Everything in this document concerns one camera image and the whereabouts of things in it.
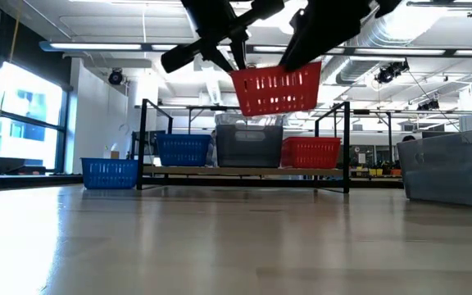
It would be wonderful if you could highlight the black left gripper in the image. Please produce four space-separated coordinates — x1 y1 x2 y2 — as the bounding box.
161 0 286 74

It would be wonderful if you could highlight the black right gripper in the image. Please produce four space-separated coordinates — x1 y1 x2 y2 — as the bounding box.
279 0 379 72

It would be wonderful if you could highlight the grey translucent plastic basket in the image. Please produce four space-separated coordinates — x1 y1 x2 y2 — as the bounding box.
397 126 472 210
215 124 285 169
214 113 285 127

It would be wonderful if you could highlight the blue slotted plastic basket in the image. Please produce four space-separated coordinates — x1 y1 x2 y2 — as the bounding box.
156 134 213 167
80 157 139 190

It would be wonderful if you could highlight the black ceiling track spotlight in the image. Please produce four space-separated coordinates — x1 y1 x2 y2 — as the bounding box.
374 58 411 84
416 98 441 111

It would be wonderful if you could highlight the round black ceiling speaker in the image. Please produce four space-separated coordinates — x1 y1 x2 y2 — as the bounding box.
107 67 125 86

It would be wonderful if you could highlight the grey ceiling track fixture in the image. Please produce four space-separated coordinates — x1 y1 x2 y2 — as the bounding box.
406 0 472 18

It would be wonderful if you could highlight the black metal frame stand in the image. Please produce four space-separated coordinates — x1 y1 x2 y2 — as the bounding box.
352 108 393 136

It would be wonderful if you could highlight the black frame wooden shelf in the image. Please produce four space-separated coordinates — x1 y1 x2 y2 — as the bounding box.
136 98 352 195

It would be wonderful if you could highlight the black aluminium rig frame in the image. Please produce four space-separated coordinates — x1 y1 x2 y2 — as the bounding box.
0 174 404 190

